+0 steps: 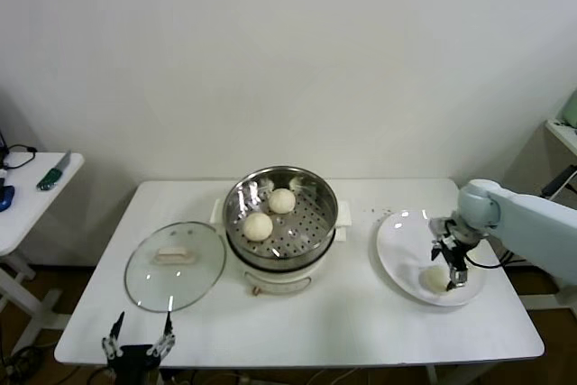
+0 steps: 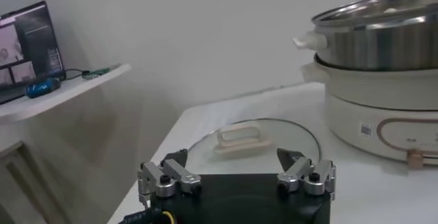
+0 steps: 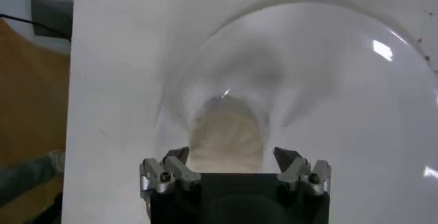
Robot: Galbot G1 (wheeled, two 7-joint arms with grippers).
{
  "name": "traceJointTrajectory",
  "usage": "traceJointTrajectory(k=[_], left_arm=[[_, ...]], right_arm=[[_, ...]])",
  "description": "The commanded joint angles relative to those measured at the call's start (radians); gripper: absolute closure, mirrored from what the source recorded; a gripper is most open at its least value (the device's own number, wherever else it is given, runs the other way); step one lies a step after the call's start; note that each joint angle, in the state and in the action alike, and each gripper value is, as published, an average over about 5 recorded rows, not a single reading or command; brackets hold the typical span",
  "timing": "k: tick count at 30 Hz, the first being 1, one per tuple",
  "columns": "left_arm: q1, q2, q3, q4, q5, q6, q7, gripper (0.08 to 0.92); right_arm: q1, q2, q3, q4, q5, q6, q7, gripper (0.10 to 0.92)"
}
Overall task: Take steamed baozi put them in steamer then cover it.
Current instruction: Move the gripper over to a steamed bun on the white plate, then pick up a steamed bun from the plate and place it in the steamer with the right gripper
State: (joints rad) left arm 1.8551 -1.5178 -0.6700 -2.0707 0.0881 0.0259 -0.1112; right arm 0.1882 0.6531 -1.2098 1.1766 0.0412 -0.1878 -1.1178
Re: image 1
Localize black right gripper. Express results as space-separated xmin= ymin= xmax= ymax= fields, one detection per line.
xmin=429 ymin=230 xmax=472 ymax=292

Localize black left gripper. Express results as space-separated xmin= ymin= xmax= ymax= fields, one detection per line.
xmin=101 ymin=310 xmax=177 ymax=385

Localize white steamed baozi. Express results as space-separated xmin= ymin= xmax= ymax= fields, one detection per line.
xmin=243 ymin=212 xmax=274 ymax=243
xmin=268 ymin=188 xmax=298 ymax=215
xmin=418 ymin=266 xmax=452 ymax=295

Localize round glass pot lid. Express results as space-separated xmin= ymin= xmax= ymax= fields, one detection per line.
xmin=124 ymin=220 xmax=227 ymax=313

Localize stainless steel steamer basket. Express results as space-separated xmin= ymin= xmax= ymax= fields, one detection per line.
xmin=210 ymin=165 xmax=353 ymax=269

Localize white round plate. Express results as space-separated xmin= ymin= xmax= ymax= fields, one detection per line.
xmin=375 ymin=208 xmax=488 ymax=307

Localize black power adapter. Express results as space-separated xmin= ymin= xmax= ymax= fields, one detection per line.
xmin=540 ymin=165 xmax=577 ymax=199

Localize white side table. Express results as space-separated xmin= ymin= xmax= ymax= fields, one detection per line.
xmin=0 ymin=151 xmax=86 ymax=357

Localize white shelf board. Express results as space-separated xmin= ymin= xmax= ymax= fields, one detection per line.
xmin=545 ymin=117 xmax=577 ymax=156

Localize blue small device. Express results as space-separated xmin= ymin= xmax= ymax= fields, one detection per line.
xmin=0 ymin=184 xmax=17 ymax=213

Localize pale green appliance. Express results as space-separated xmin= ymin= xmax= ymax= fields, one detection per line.
xmin=562 ymin=89 xmax=577 ymax=130

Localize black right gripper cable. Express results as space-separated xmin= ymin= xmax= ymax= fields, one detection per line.
xmin=466 ymin=252 xmax=504 ymax=270

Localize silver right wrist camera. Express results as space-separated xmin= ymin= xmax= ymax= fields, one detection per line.
xmin=427 ymin=216 xmax=456 ymax=237

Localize white metal floor frame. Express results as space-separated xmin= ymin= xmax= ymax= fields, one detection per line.
xmin=517 ymin=292 xmax=577 ymax=314

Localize black floor cables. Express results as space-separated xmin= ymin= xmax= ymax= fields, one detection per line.
xmin=0 ymin=344 xmax=46 ymax=385

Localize green handled knife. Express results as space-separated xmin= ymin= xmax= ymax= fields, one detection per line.
xmin=35 ymin=149 xmax=73 ymax=191

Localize black cable on side table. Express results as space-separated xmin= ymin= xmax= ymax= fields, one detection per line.
xmin=0 ymin=143 xmax=40 ymax=170

